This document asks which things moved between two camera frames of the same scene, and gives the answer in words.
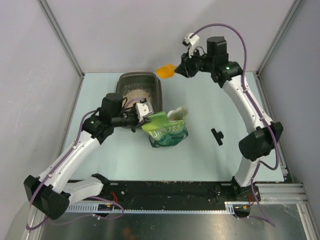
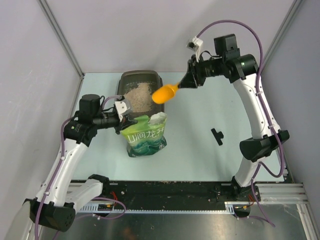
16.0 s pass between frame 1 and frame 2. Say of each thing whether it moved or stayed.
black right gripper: moved
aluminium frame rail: stayed
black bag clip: stayed
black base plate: stayed
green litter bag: moved
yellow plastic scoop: moved
